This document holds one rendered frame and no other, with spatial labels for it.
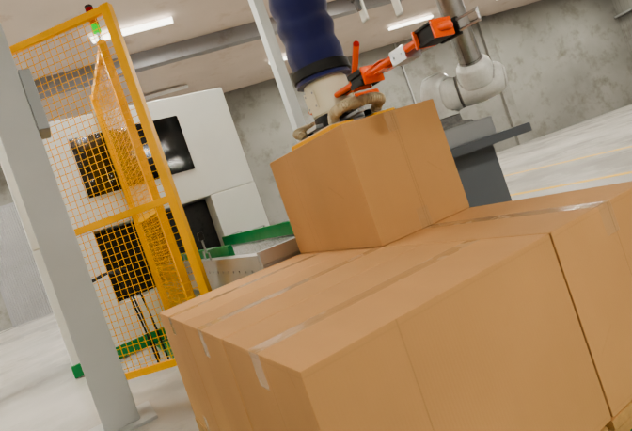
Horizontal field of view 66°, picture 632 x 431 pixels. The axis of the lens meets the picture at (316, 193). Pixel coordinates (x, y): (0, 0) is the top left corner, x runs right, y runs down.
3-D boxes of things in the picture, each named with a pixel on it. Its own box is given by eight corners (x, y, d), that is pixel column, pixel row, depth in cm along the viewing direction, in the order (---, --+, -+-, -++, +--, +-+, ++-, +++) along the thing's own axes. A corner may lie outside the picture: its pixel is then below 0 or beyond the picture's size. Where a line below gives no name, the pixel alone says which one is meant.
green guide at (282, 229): (224, 246, 432) (221, 236, 432) (235, 242, 437) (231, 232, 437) (301, 232, 291) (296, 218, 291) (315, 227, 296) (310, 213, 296)
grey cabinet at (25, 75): (40, 140, 246) (21, 84, 245) (52, 137, 248) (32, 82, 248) (39, 130, 228) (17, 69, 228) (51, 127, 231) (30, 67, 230)
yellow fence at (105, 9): (101, 408, 274) (-24, 57, 272) (110, 400, 284) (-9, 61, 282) (239, 368, 260) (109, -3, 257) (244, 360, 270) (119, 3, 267)
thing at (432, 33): (416, 50, 134) (410, 33, 134) (434, 45, 138) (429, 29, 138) (435, 37, 127) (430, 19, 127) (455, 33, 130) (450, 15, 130)
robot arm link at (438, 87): (431, 124, 244) (418, 83, 243) (466, 111, 236) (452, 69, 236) (425, 124, 229) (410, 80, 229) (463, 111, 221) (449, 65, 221)
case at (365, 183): (300, 253, 202) (269, 163, 202) (374, 222, 221) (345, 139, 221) (382, 247, 149) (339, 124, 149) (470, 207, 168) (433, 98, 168)
